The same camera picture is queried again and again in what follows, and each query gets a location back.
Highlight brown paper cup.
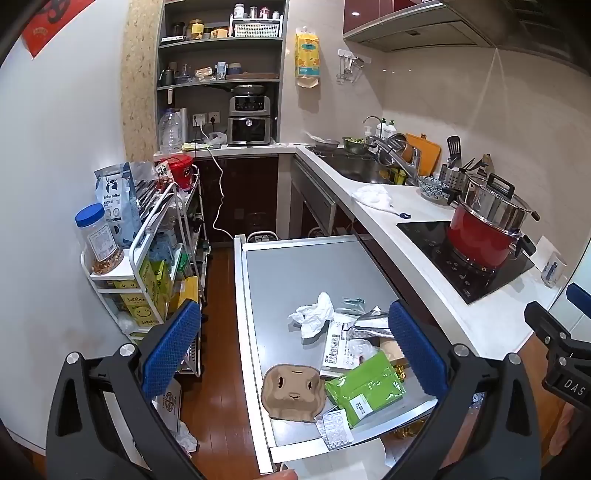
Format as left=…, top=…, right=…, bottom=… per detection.
left=380, top=338, right=407, bottom=364

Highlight green plastic pouch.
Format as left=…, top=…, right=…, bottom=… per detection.
left=325, top=351, right=406, bottom=428

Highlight large silver foil wrapper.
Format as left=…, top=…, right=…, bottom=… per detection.
left=345, top=307, right=394, bottom=340

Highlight white medicine box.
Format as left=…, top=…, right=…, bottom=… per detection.
left=321, top=313, right=360, bottom=378

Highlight green white plastic wrapper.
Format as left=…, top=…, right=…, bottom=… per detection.
left=339, top=298, right=366, bottom=316

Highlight brown cardboard cup carrier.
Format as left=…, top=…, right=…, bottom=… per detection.
left=260, top=364, right=327, bottom=423

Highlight white paper towel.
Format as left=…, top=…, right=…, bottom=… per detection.
left=288, top=292, right=335, bottom=340

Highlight gold foil packet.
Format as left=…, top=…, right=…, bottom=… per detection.
left=394, top=364, right=407, bottom=383

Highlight clear plastic bag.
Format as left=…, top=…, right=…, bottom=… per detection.
left=346, top=339, right=380, bottom=361

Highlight chrome kitchen faucet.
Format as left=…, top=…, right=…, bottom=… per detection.
left=366, top=133, right=421, bottom=186

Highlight steel kitchen sink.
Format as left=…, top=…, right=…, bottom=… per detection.
left=311, top=147, right=392, bottom=184

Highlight white mug blue print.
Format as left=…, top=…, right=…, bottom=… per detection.
left=541, top=252, right=567, bottom=288

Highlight red cooking pot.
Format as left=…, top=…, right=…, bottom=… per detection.
left=447, top=204, right=519, bottom=270

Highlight yellow green tea boxes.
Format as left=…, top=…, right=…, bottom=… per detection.
left=120, top=259, right=172, bottom=329

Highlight blister pill pack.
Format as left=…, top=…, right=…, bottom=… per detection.
left=317, top=409, right=353, bottom=450

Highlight steel utensil holder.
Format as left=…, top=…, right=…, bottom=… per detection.
left=439, top=163, right=468, bottom=191

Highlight clear jar blue lid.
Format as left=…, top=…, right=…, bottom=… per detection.
left=75, top=203, right=124, bottom=275

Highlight blue patterned bowl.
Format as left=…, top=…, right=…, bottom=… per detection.
left=418, top=176, right=446, bottom=202

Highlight black slotted spatula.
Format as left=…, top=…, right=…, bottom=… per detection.
left=447, top=135, right=462, bottom=168

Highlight orange cutting board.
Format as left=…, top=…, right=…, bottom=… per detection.
left=406, top=133, right=442, bottom=176

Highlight white cloth on counter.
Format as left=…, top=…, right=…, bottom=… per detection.
left=352, top=184, right=392, bottom=211

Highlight blue white coffee bag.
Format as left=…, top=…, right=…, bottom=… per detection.
left=94, top=162, right=141, bottom=249

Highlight red instant noodle cup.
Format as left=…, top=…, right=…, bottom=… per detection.
left=155, top=154, right=194, bottom=191

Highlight large clear water bottle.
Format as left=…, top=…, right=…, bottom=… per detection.
left=158, top=108, right=183, bottom=154

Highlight range hood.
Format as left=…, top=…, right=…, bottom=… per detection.
left=342, top=0, right=508, bottom=52

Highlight yellow hanging bag dispenser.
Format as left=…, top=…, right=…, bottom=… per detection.
left=294, top=26, right=321, bottom=89

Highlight white rolling wire cart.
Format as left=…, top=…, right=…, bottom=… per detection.
left=79, top=163, right=209, bottom=379

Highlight white power cable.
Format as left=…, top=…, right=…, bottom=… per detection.
left=197, top=120, right=236, bottom=241

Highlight wall hook rack utensils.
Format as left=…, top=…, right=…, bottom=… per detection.
left=337, top=49, right=373, bottom=84

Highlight grey wall shelf unit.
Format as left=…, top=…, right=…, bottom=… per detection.
left=155, top=1, right=288, bottom=145

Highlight red fu wall decoration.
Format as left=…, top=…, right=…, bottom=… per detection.
left=22, top=0, right=93, bottom=58

